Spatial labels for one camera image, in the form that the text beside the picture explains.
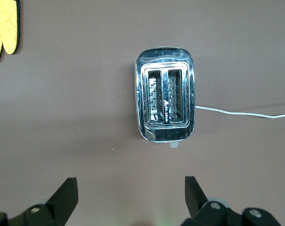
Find white toaster power cable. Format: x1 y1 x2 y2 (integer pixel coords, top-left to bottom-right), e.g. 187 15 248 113
195 105 285 119

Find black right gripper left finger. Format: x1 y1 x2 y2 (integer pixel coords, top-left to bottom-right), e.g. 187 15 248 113
0 177 79 226

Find brown table cover mat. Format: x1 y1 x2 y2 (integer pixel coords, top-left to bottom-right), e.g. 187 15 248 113
0 0 285 226

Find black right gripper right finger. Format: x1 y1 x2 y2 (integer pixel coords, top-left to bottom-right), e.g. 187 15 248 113
180 176 282 226

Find chrome beige two-slot toaster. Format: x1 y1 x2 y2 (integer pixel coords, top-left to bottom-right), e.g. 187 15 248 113
134 46 196 148

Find yellow quilted oven mitt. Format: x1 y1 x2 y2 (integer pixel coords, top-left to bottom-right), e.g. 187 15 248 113
0 0 21 64

